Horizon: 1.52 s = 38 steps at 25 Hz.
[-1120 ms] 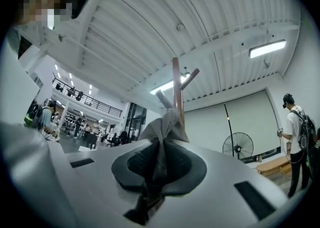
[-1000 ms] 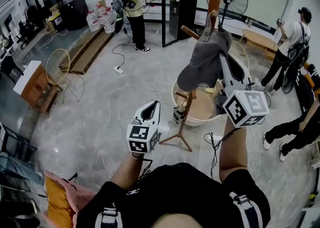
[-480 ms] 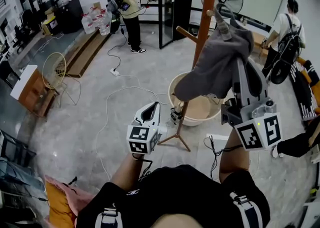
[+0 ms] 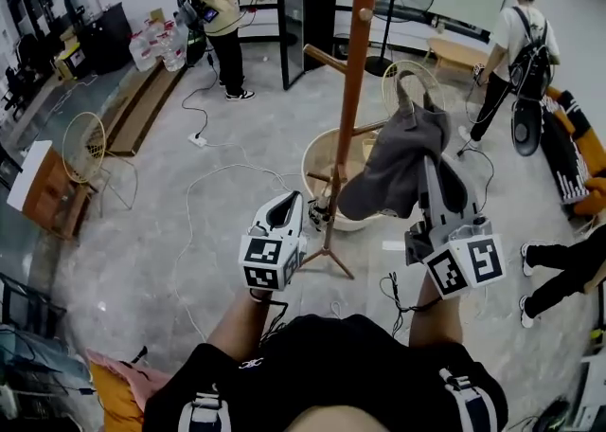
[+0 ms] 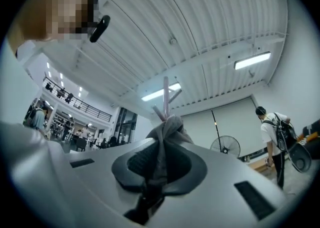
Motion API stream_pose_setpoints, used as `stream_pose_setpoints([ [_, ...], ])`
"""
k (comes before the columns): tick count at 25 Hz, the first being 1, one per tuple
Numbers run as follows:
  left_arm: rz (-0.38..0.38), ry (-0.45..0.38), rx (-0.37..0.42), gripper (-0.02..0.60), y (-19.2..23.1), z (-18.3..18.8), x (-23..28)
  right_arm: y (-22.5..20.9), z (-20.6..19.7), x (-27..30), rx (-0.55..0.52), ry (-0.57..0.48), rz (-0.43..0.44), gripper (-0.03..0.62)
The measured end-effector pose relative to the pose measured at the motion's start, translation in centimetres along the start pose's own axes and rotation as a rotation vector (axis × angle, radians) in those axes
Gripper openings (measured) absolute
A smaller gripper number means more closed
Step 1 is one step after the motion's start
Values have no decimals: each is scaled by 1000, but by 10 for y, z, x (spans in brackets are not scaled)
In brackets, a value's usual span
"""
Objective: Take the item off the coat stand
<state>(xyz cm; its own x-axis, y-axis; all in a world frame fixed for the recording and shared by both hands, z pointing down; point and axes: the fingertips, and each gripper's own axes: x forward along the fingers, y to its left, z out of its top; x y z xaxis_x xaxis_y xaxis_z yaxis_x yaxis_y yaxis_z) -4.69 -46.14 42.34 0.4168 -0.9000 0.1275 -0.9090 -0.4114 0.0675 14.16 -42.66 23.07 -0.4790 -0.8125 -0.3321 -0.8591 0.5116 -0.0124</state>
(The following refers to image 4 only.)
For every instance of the orange sofa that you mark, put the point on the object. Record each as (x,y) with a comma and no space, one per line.
(597,150)

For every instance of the grey cloth item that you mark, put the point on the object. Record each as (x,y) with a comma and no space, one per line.
(400,160)

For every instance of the pink cloth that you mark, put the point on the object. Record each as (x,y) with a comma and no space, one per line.
(147,380)

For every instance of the black office chair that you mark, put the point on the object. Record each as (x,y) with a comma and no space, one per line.
(19,75)

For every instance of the beige round tub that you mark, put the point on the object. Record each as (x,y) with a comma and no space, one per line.
(317,155)

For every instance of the person's black shirt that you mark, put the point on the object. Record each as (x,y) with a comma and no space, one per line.
(341,364)

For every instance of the wooden floor platform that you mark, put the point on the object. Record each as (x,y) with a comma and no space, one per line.
(142,103)

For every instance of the cardboard box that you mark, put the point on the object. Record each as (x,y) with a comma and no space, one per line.
(71,60)

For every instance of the brown wooden coat stand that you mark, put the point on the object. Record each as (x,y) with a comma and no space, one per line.
(352,65)

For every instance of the black oval speaker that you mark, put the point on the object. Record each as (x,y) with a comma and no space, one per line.
(524,129)

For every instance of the black glass-door cabinet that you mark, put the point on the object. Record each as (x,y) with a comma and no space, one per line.
(293,27)

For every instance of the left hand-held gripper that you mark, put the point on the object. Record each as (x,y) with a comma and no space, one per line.
(272,255)

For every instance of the white power strip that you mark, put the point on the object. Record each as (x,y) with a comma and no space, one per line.
(198,139)

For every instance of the orange pillow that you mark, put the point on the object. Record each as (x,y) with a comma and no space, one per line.
(116,401)

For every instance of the black desk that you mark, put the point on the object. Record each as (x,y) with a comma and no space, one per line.
(106,37)

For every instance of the low wooden table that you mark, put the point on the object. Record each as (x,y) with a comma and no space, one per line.
(457,52)

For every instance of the black patterned blanket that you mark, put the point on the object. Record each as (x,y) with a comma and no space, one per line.
(565,150)

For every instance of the person's right forearm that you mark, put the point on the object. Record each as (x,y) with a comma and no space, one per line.
(435,321)

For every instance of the black metal rack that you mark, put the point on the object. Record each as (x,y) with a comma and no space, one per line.
(28,307)

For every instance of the wooden cabinet with white top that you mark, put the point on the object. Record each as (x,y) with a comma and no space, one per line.
(47,188)

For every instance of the large clear water bottle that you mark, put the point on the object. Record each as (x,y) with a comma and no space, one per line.
(154,34)
(172,48)
(141,53)

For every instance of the person's left forearm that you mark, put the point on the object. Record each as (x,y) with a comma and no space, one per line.
(239,326)

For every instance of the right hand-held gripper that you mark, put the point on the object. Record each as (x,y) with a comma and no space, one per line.
(468,259)

